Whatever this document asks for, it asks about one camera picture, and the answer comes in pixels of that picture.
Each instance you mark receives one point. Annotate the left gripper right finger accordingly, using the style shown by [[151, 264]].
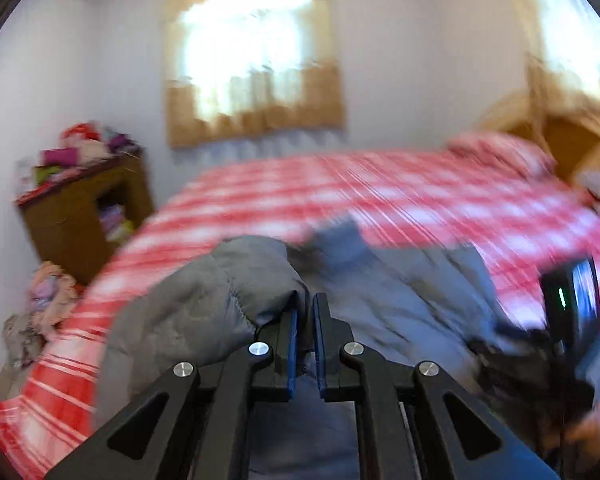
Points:
[[414, 422]]

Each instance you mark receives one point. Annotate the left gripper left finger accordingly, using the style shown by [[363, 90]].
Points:
[[192, 422]]

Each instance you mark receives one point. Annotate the grey puffer jacket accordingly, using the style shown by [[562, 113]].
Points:
[[410, 304]]

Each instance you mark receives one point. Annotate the pile of clothes on floor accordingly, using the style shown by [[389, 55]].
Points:
[[53, 296]]

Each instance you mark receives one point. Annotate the folded clothes on desk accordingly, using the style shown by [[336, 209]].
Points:
[[55, 161]]

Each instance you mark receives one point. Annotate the red plaid bed sheet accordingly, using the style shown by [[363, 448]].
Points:
[[398, 198]]

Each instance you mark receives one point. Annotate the grey patterned cloth on floor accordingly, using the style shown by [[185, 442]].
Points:
[[23, 343]]

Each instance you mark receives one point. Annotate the pink floral pillow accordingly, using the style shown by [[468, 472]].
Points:
[[505, 151]]

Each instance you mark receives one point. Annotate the wooden headboard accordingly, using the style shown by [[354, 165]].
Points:
[[572, 138]]

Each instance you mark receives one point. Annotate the brown wooden desk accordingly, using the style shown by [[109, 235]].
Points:
[[63, 218]]

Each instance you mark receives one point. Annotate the beige side curtain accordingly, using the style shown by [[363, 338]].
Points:
[[563, 54]]

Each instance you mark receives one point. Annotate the red box on desk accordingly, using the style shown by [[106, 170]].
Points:
[[75, 135]]

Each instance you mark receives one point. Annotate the beige window curtain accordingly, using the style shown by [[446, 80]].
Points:
[[238, 69]]

